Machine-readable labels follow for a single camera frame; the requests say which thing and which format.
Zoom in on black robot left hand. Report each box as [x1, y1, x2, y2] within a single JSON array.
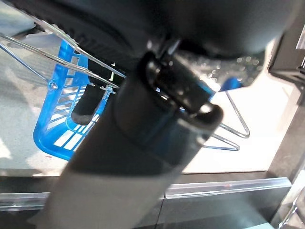
[[9, 0, 301, 229]]

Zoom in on black store shelf board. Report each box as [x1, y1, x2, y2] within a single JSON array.
[[0, 170, 294, 229]]

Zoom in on blue plastic shopping basket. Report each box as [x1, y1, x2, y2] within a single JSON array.
[[0, 20, 250, 161]]

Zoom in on black low display stand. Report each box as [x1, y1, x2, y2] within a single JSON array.
[[268, 0, 305, 79]]

